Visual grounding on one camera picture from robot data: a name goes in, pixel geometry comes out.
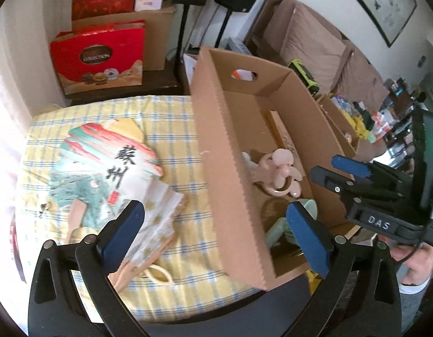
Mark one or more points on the cream plastic loop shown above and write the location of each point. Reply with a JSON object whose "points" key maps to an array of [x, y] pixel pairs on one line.
{"points": [[160, 275]]}

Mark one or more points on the red gift bag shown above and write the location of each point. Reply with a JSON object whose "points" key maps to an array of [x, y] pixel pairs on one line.
{"points": [[97, 56]]}

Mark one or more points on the black speaker stand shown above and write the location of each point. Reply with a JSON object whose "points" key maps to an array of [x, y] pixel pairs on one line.
{"points": [[183, 42], [224, 28]]}

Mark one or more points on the pink handheld electric fan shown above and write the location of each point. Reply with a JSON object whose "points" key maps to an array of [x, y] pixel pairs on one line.
{"points": [[279, 172]]}

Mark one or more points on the large beige cushion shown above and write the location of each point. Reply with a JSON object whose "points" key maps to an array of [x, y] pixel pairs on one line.
{"points": [[307, 42]]}

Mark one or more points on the framed ink painting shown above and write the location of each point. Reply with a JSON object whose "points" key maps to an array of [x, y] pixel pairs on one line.
{"points": [[381, 3]]}

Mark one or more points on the floral white folding fan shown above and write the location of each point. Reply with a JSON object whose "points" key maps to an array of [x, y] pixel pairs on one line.
{"points": [[156, 210]]}

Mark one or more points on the green and black device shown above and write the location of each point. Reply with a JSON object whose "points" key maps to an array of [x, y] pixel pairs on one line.
{"points": [[302, 75]]}

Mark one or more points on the white box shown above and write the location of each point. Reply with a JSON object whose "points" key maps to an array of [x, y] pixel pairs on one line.
{"points": [[190, 73]]}

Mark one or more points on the small cardboard box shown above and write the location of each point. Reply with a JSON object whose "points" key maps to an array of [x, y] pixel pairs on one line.
{"points": [[337, 126]]}

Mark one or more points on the yellow checked tablecloth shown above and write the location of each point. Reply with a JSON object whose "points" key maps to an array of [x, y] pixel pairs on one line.
{"points": [[174, 112]]}

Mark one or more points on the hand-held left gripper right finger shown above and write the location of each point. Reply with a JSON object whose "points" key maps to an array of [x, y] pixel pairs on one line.
{"points": [[307, 242]]}

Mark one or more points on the painted round paper fan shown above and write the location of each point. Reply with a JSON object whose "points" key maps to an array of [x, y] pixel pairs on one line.
{"points": [[97, 168]]}

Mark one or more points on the brown sofa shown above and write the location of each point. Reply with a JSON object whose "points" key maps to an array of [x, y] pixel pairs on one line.
{"points": [[269, 17]]}

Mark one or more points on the dark wooden low table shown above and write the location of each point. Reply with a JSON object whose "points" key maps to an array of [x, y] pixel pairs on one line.
{"points": [[160, 80]]}

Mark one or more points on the small box of clutter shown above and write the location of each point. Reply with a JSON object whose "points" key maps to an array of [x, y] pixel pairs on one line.
{"points": [[364, 119]]}

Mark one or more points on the mint green handheld fan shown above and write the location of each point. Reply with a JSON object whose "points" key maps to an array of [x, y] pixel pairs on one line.
{"points": [[278, 230]]}

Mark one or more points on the white sheer curtain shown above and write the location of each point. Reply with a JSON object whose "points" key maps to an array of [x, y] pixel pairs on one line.
{"points": [[5, 77]]}

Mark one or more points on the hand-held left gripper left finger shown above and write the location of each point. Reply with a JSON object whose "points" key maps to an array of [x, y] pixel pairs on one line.
{"points": [[125, 228]]}

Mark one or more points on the person's right hand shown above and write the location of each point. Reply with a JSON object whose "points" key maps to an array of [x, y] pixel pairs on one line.
{"points": [[416, 265]]}

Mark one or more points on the large cardboard box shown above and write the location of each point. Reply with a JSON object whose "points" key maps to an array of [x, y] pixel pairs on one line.
{"points": [[220, 147]]}

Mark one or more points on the brown cardboard carton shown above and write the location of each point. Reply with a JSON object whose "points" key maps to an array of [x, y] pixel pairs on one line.
{"points": [[156, 42]]}

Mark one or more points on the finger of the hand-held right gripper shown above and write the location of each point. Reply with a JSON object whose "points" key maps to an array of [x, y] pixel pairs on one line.
{"points": [[328, 179], [349, 166]]}

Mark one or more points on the small metal key clip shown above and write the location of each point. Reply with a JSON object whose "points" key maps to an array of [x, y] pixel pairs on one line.
{"points": [[44, 210]]}

